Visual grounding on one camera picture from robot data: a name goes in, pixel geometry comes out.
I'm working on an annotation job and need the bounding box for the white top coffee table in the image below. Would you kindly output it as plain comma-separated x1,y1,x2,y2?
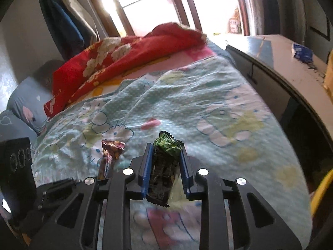
226,34,332,147

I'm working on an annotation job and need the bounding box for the yellow rimmed black trash bin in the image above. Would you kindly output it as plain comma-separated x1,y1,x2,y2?
311,169,333,217

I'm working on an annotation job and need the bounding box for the blue tissue pack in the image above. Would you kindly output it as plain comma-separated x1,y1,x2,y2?
292,42,313,64

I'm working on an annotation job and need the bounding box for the wooden framed glass door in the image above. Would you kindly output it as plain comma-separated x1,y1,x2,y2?
91,0,250,36

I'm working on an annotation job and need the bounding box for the tan paper bag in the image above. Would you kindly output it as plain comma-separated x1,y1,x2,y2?
323,53,333,99

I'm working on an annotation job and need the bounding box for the green snack wrapper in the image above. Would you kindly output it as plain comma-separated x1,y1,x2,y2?
146,131,184,208

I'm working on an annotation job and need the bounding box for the grey right curtain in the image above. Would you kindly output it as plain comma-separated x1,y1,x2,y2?
250,0,307,42

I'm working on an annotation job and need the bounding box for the dark left curtain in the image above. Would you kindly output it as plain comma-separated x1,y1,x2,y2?
39,0,100,61

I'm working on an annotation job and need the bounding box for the light blue cartoon bed sheet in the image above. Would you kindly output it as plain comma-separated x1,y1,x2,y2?
32,56,312,247

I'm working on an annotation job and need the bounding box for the brown foil candy wrapper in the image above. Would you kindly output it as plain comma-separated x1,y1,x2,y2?
97,139,125,180

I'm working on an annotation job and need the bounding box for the grey blue pillow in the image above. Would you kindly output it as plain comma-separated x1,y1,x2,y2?
7,76,52,135

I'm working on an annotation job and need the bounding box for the red floral quilt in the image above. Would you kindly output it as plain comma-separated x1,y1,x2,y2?
43,23,207,118

